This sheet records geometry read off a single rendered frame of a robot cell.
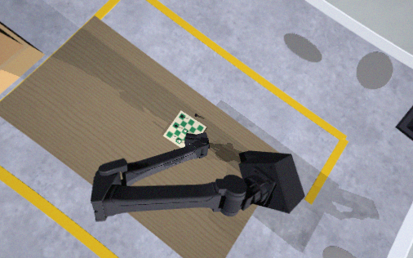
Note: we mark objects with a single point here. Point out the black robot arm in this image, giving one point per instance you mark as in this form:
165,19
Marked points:
225,194

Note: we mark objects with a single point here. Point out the green and white chessboard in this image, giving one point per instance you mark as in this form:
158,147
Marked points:
187,123

